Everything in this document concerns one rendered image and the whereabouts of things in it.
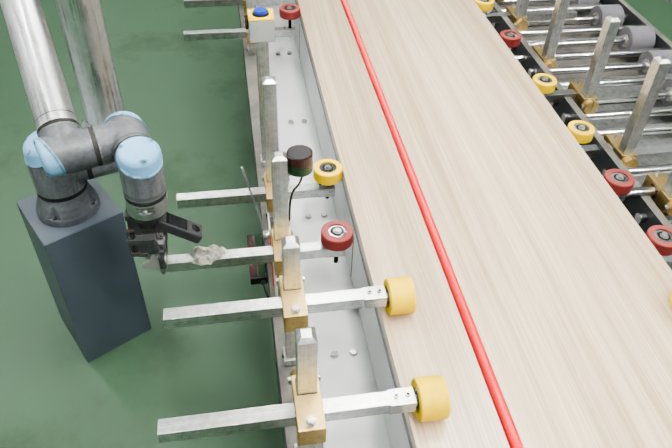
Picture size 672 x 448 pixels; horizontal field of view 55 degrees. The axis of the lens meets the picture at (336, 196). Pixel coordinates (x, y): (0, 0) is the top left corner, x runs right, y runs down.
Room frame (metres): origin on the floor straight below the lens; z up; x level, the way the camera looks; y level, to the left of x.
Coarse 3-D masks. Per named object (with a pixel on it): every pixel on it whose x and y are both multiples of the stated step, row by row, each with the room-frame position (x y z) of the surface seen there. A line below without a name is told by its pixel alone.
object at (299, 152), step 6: (288, 150) 1.17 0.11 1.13; (294, 150) 1.18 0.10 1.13; (300, 150) 1.18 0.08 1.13; (306, 150) 1.18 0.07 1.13; (294, 156) 1.15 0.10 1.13; (300, 156) 1.15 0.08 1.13; (306, 156) 1.16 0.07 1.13; (288, 174) 1.15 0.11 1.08; (288, 180) 1.15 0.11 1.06; (300, 180) 1.17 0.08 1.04
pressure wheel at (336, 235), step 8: (328, 224) 1.17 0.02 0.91; (336, 224) 1.17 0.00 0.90; (344, 224) 1.17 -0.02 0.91; (328, 232) 1.14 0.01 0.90; (336, 232) 1.14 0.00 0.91; (344, 232) 1.14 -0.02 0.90; (352, 232) 1.14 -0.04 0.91; (328, 240) 1.11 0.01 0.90; (336, 240) 1.11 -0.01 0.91; (344, 240) 1.11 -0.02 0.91; (352, 240) 1.14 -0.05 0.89; (328, 248) 1.11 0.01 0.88; (336, 248) 1.11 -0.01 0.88; (344, 248) 1.11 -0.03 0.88
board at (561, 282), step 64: (320, 0) 2.47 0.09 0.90; (384, 0) 2.49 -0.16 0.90; (448, 0) 2.52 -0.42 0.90; (320, 64) 1.96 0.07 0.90; (384, 64) 1.98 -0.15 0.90; (448, 64) 2.00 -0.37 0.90; (512, 64) 2.02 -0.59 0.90; (384, 128) 1.60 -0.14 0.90; (448, 128) 1.61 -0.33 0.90; (512, 128) 1.63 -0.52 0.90; (384, 192) 1.31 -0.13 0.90; (448, 192) 1.32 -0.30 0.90; (512, 192) 1.33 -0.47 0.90; (576, 192) 1.34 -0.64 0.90; (384, 256) 1.07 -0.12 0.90; (448, 256) 1.08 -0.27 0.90; (512, 256) 1.09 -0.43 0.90; (576, 256) 1.10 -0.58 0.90; (640, 256) 1.11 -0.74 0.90; (384, 320) 0.88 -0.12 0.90; (448, 320) 0.89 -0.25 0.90; (512, 320) 0.90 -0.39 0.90; (576, 320) 0.90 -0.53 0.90; (640, 320) 0.91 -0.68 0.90; (448, 384) 0.73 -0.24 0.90; (512, 384) 0.74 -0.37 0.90; (576, 384) 0.74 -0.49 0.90; (640, 384) 0.75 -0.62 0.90
